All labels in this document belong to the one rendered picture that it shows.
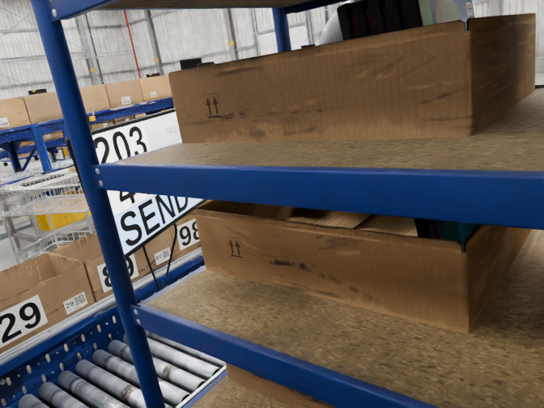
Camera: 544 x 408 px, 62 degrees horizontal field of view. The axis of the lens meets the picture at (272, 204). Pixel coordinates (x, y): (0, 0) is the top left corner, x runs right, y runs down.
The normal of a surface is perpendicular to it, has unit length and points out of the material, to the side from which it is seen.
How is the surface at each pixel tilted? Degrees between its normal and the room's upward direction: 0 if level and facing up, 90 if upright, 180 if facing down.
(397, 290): 91
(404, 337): 0
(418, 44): 90
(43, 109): 90
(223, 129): 91
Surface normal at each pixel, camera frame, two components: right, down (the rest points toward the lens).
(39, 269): 0.76, 0.07
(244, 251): -0.63, 0.33
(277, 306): -0.15, -0.94
